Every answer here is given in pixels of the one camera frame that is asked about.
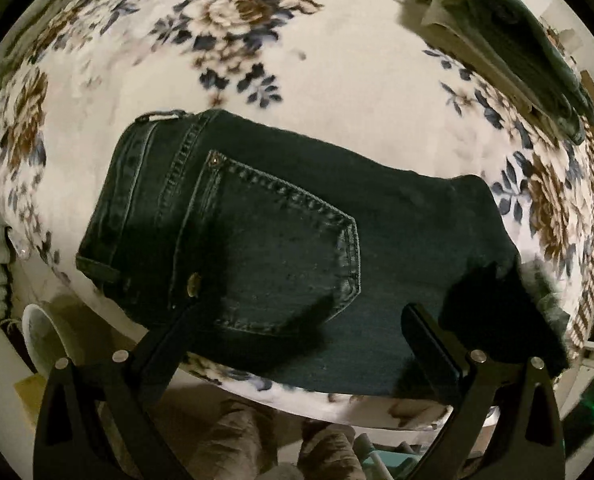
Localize dark green folded blanket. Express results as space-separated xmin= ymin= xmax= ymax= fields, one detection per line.
xmin=423 ymin=0 xmax=594 ymax=145

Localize dark blue denim jeans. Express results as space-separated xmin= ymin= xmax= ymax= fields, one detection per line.
xmin=76 ymin=110 xmax=568 ymax=398

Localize floral bed blanket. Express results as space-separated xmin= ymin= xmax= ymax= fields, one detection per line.
xmin=0 ymin=0 xmax=594 ymax=430

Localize teal drying rack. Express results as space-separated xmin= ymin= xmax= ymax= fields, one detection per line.
xmin=353 ymin=434 xmax=421 ymax=480

